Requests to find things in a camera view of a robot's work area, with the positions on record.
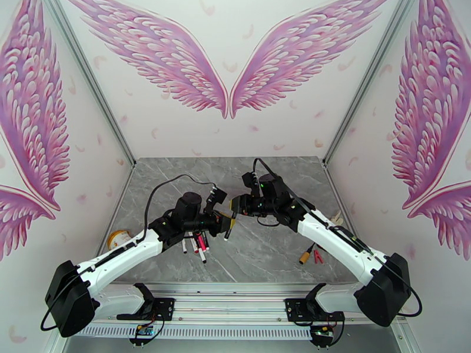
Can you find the pink marker pen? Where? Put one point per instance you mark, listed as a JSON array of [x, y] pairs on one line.
[[199, 243]]

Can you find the aluminium mounting rail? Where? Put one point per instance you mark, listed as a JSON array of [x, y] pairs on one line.
[[228, 306]]

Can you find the aluminium frame post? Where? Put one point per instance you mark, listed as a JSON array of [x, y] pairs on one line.
[[92, 80], [370, 80]]

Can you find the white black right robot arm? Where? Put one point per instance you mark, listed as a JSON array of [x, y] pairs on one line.
[[331, 238]]

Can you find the red marker pen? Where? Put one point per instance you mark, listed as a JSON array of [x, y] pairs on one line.
[[192, 244], [227, 233]]

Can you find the white marker pen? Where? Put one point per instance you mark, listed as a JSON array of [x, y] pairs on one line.
[[184, 248], [203, 256]]

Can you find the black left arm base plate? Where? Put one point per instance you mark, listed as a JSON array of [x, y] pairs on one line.
[[165, 308]]

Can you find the beige work glove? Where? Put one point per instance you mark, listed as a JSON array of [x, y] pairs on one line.
[[336, 217]]

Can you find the small green circuit board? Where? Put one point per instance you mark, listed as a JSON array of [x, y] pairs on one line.
[[321, 330], [144, 330]]

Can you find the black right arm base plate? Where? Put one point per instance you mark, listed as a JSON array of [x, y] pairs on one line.
[[294, 308]]

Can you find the red crocodile clip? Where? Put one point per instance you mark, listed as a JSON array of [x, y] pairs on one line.
[[318, 256]]

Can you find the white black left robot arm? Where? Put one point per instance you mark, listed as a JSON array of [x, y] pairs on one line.
[[121, 252]]

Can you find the black marker pen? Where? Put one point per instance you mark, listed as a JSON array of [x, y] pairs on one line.
[[207, 244]]

